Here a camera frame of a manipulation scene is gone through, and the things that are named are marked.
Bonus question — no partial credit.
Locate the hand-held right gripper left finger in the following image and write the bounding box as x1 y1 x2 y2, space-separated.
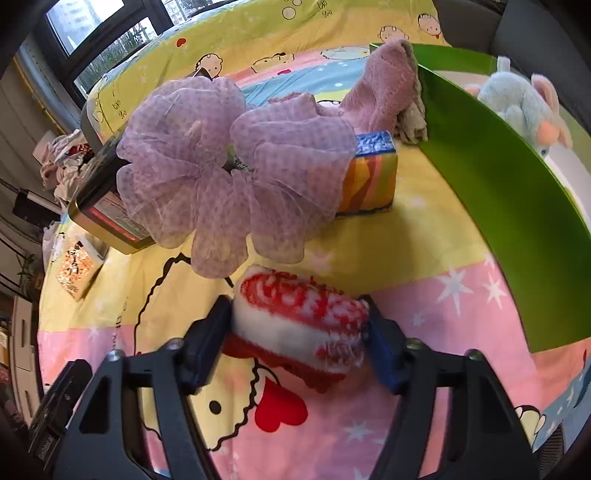
54 295 234 480

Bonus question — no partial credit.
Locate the dark framed window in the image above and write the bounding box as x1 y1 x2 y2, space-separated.
44 0 218 95

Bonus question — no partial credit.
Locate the blue plush mouse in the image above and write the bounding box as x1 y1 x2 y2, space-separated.
475 56 573 160

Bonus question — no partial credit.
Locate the grey-green cloth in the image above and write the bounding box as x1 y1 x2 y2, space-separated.
394 46 428 146

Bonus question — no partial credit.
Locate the orange patterned packet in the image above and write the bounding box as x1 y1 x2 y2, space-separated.
55 233 109 301

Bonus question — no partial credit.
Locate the grey sofa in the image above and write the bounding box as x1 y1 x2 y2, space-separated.
434 0 591 79

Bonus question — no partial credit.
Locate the green box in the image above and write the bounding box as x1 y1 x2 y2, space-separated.
369 43 591 354

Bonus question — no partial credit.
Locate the pink fuzzy sock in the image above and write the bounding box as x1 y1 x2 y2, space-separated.
268 39 419 139

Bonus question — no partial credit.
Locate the black tin box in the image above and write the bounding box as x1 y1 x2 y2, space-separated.
68 67 215 254

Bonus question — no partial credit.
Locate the blue and orange tissue pack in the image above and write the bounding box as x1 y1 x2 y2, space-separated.
335 130 400 217

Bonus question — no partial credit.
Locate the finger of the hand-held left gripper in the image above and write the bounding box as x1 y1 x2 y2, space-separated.
28 359 93 462

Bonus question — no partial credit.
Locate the pile of clothes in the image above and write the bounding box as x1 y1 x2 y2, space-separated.
39 130 100 201

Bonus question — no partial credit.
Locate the purple mesh bath pouf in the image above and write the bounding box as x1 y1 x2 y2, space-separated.
115 76 358 279

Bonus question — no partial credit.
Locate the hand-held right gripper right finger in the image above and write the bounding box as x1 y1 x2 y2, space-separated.
360 295 541 480

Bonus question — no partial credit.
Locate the red and white sock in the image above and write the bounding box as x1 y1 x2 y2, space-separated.
231 265 370 393

